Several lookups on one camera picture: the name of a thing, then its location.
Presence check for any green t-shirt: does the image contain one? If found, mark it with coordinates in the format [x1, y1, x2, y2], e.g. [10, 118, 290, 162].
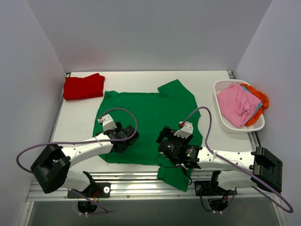
[96, 80, 197, 192]

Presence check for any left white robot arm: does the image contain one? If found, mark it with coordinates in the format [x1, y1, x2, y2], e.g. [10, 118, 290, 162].
[31, 122, 139, 197]

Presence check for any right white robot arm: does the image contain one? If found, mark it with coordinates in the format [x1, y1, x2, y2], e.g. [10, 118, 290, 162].
[156, 125, 283, 194]

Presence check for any folded red t-shirt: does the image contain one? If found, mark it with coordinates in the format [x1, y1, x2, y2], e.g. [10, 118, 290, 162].
[63, 73, 105, 101]

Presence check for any pink t-shirt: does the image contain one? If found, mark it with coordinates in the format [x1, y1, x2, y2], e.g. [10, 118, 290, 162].
[217, 84, 260, 128]

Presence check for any white plastic laundry basket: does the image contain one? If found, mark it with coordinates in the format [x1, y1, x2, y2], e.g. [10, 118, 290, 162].
[213, 79, 265, 134]

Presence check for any light blue t-shirt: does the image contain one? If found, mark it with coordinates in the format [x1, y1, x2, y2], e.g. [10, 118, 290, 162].
[241, 85, 262, 117]

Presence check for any orange t-shirt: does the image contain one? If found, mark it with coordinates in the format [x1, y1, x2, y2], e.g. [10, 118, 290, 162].
[240, 83, 269, 127]

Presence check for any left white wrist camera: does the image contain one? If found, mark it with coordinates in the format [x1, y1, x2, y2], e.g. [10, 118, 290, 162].
[97, 114, 117, 131]

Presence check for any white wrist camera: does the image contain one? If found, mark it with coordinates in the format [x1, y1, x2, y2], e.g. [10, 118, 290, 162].
[174, 121, 193, 139]
[97, 114, 117, 131]

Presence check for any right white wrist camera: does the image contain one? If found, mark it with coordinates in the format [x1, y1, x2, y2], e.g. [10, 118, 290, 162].
[174, 121, 193, 139]

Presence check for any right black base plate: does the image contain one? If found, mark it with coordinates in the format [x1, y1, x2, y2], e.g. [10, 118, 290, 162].
[194, 180, 237, 196]

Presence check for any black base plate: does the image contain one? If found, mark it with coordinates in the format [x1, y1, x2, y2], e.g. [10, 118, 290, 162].
[77, 182, 111, 198]
[194, 180, 237, 196]

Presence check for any aluminium rail frame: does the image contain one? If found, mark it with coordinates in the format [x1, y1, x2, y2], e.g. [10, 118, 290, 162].
[25, 70, 282, 202]

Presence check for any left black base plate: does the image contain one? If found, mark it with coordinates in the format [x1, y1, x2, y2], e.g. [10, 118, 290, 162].
[77, 182, 111, 198]

